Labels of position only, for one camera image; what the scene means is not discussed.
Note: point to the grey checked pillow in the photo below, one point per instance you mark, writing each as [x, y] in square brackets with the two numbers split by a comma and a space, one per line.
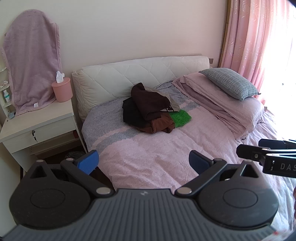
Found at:
[229, 81]

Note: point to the white corner shelf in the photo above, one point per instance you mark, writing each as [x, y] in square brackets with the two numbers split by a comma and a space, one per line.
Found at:
[4, 109]

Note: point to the white tissue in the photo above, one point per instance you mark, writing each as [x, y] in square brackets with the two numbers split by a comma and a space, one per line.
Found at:
[59, 77]

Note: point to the pink pillow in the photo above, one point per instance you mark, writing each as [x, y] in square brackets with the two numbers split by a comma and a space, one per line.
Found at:
[251, 111]

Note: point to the keys in drawer lock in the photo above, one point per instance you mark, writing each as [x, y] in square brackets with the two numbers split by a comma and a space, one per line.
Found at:
[34, 135]

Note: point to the dark brown and grey sweater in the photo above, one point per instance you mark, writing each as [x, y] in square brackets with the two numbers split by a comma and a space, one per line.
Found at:
[148, 99]

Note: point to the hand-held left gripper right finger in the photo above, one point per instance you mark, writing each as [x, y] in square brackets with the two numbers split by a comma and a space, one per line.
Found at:
[198, 162]

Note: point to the white nightstand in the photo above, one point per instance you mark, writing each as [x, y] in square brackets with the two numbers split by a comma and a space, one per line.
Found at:
[34, 118]

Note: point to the purple towel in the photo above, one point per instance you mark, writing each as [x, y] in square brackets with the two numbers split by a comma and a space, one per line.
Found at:
[32, 58]

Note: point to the pink folded quilt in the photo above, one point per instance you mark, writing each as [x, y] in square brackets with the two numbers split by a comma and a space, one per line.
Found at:
[203, 97]

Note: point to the black garment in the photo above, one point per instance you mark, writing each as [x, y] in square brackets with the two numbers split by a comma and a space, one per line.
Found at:
[131, 114]

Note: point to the wooden window frame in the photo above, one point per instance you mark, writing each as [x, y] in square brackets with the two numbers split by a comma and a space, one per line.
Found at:
[224, 34]

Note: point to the pink curtain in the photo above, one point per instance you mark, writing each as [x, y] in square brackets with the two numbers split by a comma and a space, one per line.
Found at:
[249, 41]

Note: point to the green knitted cloth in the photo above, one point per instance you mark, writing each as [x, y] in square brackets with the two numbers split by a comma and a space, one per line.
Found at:
[181, 118]

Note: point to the white quilted headboard cushion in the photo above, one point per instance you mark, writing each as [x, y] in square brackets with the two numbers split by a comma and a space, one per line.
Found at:
[111, 78]

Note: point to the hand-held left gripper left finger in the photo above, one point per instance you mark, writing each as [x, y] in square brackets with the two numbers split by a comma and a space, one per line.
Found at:
[87, 162]

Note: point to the small white bottle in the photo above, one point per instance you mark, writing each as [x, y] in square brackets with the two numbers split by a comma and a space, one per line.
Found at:
[7, 96]

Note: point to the pink round tissue holder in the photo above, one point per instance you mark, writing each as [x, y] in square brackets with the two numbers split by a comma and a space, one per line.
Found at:
[62, 91]

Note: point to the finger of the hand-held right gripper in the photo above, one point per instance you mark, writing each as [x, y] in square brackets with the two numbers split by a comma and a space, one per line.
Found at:
[277, 144]
[248, 151]

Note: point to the brown garment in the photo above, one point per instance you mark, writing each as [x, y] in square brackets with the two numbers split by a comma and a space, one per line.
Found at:
[159, 125]

